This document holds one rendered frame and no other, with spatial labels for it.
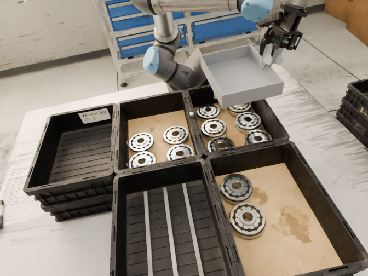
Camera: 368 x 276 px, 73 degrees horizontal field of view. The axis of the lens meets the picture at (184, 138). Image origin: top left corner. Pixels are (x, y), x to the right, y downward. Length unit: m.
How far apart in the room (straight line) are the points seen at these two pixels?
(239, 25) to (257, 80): 2.14
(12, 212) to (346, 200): 1.30
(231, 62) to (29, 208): 1.01
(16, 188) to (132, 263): 0.74
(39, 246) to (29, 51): 3.14
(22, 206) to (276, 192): 1.01
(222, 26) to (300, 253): 2.51
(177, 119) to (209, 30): 1.92
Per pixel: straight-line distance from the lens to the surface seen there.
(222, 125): 1.03
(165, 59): 1.25
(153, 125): 1.12
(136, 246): 0.82
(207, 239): 0.80
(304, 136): 1.26
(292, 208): 0.87
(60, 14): 3.69
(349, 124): 1.92
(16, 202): 1.30
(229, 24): 3.00
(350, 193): 1.13
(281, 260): 0.79
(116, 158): 0.91
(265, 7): 0.73
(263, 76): 0.95
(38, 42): 3.89
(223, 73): 0.97
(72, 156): 1.14
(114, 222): 0.76
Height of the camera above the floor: 1.57
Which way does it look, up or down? 45 degrees down
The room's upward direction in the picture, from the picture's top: 9 degrees counter-clockwise
